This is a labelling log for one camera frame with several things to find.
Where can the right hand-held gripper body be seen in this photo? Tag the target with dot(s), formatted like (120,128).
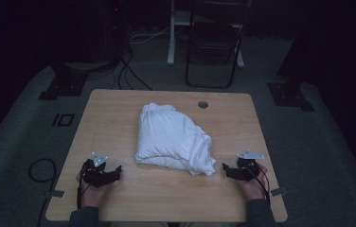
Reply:
(248,170)

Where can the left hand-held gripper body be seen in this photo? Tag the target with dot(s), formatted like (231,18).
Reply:
(95,176)

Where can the white skirt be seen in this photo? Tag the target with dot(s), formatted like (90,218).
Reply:
(169,135)

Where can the person's left hand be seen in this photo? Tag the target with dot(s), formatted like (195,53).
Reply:
(91,197)

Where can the grey tape strip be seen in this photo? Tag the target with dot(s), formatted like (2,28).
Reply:
(278,191)
(55,193)

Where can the black stand base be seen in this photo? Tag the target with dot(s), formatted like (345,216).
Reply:
(64,85)
(289,94)

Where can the black folding chair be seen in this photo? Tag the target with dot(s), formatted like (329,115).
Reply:
(214,38)

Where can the dark equipment rack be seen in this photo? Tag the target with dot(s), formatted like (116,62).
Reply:
(106,31)

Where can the white desk frame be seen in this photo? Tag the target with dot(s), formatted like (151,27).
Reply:
(171,47)

